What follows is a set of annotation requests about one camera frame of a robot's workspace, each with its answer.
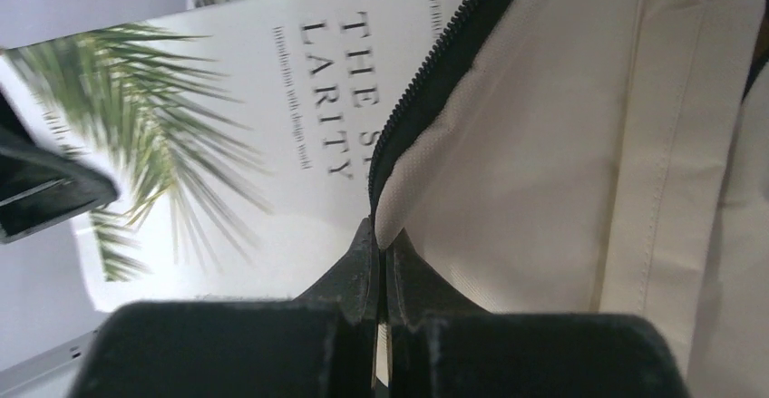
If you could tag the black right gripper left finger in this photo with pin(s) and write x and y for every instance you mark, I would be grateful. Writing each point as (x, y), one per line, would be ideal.
(321, 343)

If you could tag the white Singularity palm magazine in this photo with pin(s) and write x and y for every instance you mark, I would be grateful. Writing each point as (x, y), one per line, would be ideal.
(238, 135)

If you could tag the cream canvas student bag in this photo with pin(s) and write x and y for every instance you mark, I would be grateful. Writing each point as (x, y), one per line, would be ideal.
(596, 156)

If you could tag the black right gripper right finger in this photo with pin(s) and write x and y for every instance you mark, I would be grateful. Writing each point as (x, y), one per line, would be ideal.
(442, 344)

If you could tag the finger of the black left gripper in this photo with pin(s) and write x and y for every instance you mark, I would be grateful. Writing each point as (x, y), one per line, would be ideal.
(40, 188)

